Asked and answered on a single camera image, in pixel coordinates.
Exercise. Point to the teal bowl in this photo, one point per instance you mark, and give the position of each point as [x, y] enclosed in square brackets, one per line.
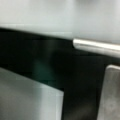
[43, 73]

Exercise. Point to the silver toaster oven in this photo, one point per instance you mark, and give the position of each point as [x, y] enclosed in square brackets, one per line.
[78, 39]

